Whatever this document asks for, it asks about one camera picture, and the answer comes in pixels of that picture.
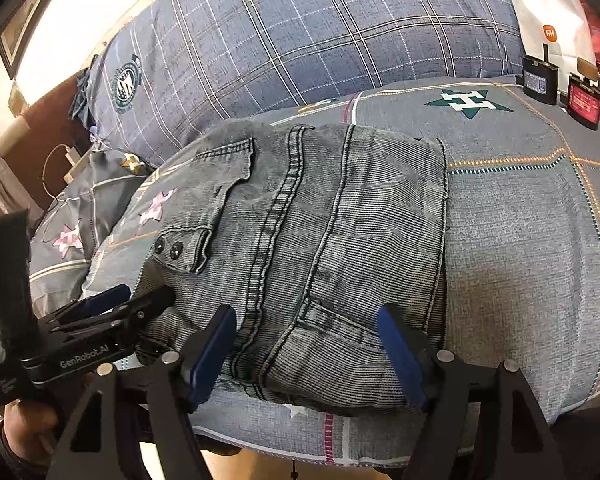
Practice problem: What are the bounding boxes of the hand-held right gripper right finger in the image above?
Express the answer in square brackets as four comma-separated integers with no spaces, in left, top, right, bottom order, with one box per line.
[376,304,568,480]

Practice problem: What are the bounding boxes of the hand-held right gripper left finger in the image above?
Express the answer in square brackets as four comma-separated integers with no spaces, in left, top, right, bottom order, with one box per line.
[50,304,238,480]

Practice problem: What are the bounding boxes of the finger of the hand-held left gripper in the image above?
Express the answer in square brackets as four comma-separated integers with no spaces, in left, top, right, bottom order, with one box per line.
[50,286,177,345]
[55,284,132,326]

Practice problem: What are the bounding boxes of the grey denim pants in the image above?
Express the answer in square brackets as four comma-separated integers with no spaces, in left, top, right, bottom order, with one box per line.
[132,121,451,418]

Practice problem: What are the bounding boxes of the person's left hand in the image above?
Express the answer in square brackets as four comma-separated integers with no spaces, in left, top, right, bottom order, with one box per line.
[1,400,61,465]

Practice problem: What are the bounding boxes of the grey star-print pillow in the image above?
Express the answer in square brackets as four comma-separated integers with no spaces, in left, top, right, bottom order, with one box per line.
[27,150,153,306]

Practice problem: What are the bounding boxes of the white box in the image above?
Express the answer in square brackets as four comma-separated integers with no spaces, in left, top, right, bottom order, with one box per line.
[62,160,88,186]

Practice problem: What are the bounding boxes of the white cloth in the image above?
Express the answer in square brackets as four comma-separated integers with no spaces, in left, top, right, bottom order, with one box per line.
[0,147,36,231]

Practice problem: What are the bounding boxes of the grey star-print bed sheet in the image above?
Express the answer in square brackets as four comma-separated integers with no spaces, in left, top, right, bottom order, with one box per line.
[80,74,600,468]

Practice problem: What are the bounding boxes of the brown wooden nightstand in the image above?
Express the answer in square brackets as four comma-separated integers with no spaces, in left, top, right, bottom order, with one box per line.
[10,92,98,211]

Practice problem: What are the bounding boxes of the dark blue denim cloth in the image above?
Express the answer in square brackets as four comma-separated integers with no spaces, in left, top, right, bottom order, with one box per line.
[69,67,101,126]

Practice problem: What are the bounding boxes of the blue plaid pillow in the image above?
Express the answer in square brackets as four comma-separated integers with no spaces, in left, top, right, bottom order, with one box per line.
[87,0,526,168]

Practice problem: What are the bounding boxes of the black box with blue label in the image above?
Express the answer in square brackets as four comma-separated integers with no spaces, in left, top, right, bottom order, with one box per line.
[515,44,561,107]

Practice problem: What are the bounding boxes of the black box with red label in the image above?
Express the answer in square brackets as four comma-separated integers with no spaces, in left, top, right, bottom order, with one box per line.
[559,57,600,132]

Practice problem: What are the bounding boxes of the white paper bag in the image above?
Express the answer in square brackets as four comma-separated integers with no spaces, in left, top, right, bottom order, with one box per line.
[507,0,598,81]

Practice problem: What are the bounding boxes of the white cable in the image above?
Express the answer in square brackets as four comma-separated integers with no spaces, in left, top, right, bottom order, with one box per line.
[40,146,88,241]

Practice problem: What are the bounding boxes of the framed wall picture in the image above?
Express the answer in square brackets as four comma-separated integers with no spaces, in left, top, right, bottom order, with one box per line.
[0,0,63,80]

